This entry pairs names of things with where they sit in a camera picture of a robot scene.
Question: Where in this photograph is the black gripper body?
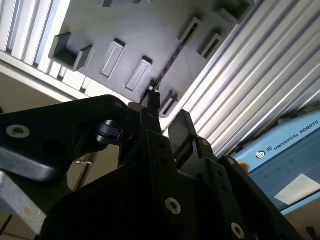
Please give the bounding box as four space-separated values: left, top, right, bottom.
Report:
39 161 227 240

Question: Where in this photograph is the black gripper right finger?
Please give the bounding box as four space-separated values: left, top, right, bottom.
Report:
168 109 303 240

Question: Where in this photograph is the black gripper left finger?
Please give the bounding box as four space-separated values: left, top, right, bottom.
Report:
0 91 184 223

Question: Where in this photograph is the RAM stick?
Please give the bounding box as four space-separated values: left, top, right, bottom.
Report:
141 23 198 103

